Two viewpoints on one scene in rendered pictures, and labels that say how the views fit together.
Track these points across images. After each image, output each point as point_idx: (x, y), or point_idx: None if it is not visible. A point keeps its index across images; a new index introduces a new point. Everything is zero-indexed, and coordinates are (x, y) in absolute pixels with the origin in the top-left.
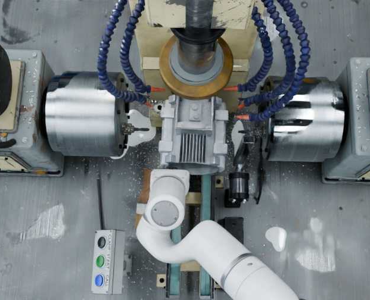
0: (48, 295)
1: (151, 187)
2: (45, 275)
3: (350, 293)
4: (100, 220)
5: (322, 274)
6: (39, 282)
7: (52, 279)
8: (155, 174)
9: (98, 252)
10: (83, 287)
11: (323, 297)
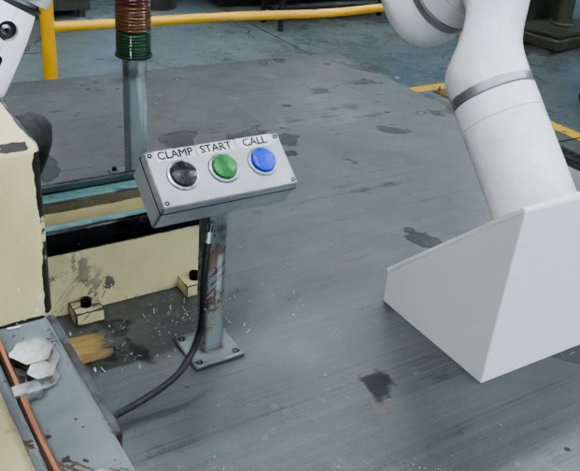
0: (373, 432)
1: (16, 11)
2: (337, 459)
3: (74, 140)
4: (128, 405)
5: (61, 160)
6: (363, 462)
7: (334, 441)
8: None
9: (208, 184)
10: (303, 383)
11: (96, 154)
